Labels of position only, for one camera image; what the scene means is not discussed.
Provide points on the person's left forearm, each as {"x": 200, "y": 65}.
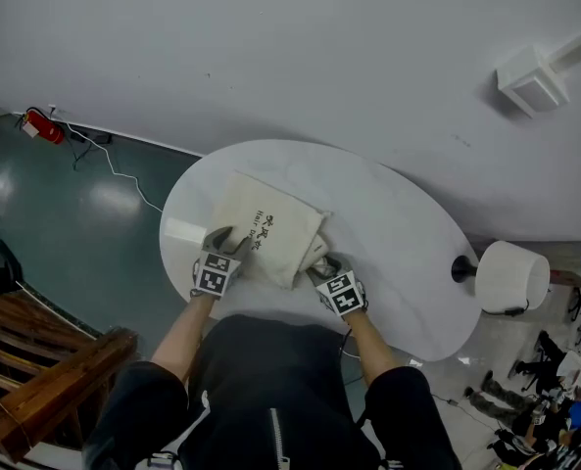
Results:
{"x": 182, "y": 333}

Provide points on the black power strip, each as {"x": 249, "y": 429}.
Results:
{"x": 96, "y": 138}

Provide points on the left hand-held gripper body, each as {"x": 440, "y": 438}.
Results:
{"x": 214, "y": 274}

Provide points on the red fire extinguisher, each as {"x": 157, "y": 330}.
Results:
{"x": 45, "y": 126}

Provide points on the person's black jacket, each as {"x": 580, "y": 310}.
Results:
{"x": 270, "y": 394}

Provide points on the white wall conduit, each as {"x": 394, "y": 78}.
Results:
{"x": 579, "y": 47}

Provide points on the brown wooden rack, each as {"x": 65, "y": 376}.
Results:
{"x": 50, "y": 370}

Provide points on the white flat card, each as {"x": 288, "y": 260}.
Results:
{"x": 184, "y": 231}

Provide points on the white shade table lamp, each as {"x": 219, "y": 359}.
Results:
{"x": 513, "y": 274}

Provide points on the cream cloth bag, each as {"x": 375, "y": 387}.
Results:
{"x": 275, "y": 218}

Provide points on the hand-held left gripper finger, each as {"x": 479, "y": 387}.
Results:
{"x": 219, "y": 238}
{"x": 239, "y": 249}

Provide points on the white wall box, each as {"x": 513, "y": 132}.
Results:
{"x": 530, "y": 83}

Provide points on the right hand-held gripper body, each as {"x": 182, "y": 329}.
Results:
{"x": 343, "y": 294}

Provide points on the person's right forearm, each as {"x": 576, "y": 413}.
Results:
{"x": 373, "y": 348}

